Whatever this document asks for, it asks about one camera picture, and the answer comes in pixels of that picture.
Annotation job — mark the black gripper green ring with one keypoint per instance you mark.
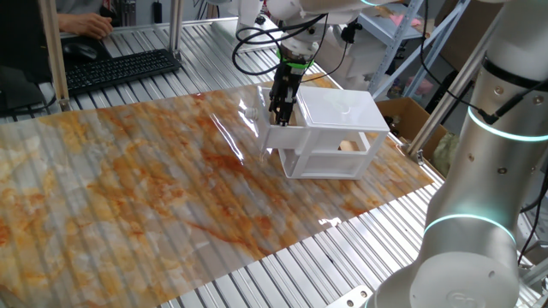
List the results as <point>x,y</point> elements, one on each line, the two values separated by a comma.
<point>289,83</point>

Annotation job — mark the person's forearm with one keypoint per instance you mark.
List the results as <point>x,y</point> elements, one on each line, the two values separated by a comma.
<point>64,23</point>

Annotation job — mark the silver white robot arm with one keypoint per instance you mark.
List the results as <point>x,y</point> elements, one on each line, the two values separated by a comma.
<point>492,149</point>

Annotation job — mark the white plastic drawer cabinet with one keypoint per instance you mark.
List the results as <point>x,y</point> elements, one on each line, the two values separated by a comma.
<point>342,107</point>

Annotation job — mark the person's bare hand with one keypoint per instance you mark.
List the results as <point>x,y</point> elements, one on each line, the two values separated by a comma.
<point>92,25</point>

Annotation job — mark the white foam blocks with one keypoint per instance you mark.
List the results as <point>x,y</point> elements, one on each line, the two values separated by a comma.
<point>359,64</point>

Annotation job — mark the open cardboard box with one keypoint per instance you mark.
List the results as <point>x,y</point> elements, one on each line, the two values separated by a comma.
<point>411,113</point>

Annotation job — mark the blue grey metal shelf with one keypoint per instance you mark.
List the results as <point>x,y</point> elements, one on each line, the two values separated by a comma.
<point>385,27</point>

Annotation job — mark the pink soft object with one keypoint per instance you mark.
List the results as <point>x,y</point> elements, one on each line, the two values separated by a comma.
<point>421,87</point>

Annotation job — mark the orange marble pattern mat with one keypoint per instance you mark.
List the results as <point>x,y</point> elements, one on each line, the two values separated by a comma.
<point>128,171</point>

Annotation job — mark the black keyboard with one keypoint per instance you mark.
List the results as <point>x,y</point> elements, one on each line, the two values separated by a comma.
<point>120,68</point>

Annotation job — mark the olive green bag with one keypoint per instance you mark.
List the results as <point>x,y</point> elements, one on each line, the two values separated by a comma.
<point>445,158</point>

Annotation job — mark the grey metal profile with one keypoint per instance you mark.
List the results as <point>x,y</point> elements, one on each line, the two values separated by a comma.
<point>128,13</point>

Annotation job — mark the black mouse pad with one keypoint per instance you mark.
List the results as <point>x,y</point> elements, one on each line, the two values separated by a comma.
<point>103,49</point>

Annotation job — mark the large brown cardboard panel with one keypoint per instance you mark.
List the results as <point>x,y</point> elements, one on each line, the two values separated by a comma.
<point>462,34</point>

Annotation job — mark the black computer mouse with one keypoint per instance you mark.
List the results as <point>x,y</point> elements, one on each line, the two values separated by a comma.
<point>81,51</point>

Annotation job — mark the person's grey shirt torso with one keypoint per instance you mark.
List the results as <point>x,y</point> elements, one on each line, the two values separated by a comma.
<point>81,5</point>

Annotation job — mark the black computer monitor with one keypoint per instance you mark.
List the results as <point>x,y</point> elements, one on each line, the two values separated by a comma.
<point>21,43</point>

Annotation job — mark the grey aluminium frame post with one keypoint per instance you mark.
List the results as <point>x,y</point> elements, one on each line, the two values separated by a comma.
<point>174,25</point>

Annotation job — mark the black wall adapter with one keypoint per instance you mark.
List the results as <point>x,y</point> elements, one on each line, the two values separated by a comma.
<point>157,12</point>

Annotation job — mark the slanted aluminium frame post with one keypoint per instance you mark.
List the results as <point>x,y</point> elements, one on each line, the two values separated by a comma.
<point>441,115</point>

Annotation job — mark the metal bracket plate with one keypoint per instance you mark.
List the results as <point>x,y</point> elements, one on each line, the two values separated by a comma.
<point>351,297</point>

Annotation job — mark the tan frame post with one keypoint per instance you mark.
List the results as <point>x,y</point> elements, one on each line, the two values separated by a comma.
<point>55,51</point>

